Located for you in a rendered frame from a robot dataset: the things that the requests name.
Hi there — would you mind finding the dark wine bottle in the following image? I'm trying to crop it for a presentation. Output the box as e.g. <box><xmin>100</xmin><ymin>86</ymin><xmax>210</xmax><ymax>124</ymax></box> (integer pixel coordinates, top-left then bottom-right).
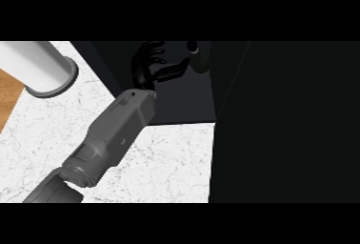
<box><xmin>185</xmin><ymin>40</ymin><xmax>212</xmax><ymax>74</ymax></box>

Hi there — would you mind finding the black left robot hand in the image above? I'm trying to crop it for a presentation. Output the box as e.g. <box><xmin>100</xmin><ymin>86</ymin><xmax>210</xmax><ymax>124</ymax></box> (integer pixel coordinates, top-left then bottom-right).
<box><xmin>129</xmin><ymin>40</ymin><xmax>193</xmax><ymax>92</ymax></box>

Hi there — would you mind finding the dark grey cabinet door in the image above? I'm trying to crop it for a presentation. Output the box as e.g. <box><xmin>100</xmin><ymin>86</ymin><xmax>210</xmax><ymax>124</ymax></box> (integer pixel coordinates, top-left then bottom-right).
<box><xmin>206</xmin><ymin>40</ymin><xmax>360</xmax><ymax>204</ymax></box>

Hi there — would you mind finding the dark grey cabinet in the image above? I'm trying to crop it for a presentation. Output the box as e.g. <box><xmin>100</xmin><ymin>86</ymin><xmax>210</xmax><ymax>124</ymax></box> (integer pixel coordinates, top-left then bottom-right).
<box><xmin>69</xmin><ymin>40</ymin><xmax>253</xmax><ymax>127</ymax></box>

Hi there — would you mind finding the white cylinder with grey rim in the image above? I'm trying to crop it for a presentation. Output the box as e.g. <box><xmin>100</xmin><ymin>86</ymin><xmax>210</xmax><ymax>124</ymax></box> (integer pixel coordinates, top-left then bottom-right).
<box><xmin>0</xmin><ymin>40</ymin><xmax>79</xmax><ymax>99</ymax></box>

